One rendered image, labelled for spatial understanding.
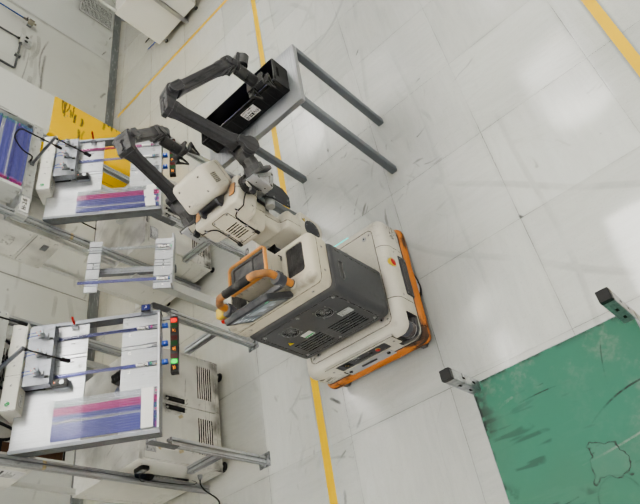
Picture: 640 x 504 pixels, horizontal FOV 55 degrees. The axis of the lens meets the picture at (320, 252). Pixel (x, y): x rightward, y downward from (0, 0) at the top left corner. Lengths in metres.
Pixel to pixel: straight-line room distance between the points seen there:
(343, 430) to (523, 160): 1.61
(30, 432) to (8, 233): 1.39
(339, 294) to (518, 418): 1.16
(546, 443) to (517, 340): 1.23
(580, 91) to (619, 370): 1.89
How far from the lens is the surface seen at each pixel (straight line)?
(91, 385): 4.12
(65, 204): 4.15
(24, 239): 4.27
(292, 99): 3.17
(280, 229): 2.81
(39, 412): 3.41
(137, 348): 3.40
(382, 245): 3.03
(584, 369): 1.60
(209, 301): 3.90
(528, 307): 2.81
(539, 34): 3.57
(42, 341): 3.53
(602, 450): 1.56
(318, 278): 2.47
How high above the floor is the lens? 2.40
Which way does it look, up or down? 40 degrees down
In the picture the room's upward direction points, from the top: 62 degrees counter-clockwise
